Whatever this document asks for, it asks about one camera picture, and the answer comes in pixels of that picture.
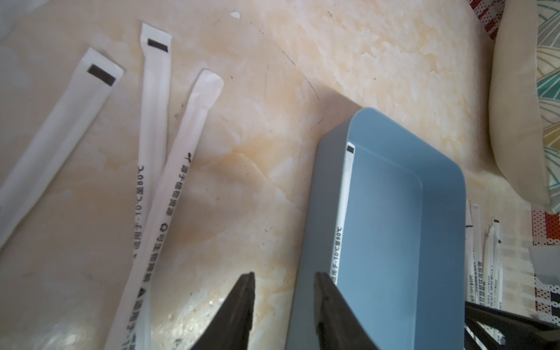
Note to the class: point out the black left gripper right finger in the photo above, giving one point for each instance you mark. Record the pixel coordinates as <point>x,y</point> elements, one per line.
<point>336,326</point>

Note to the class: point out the blue storage box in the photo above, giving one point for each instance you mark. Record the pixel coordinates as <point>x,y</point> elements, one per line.
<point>402,269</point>

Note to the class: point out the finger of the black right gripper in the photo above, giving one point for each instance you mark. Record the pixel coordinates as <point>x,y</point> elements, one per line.
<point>520,332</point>

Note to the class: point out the white straw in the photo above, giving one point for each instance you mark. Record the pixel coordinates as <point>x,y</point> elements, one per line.
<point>343,200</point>
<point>204,94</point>
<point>491,263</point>
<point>470,284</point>
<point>90,86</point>
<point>156,47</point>

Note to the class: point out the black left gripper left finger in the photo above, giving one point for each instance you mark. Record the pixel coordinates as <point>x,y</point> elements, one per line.
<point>232,324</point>

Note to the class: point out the geometric patterned cushion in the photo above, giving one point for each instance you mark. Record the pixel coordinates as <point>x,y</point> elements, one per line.
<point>524,101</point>

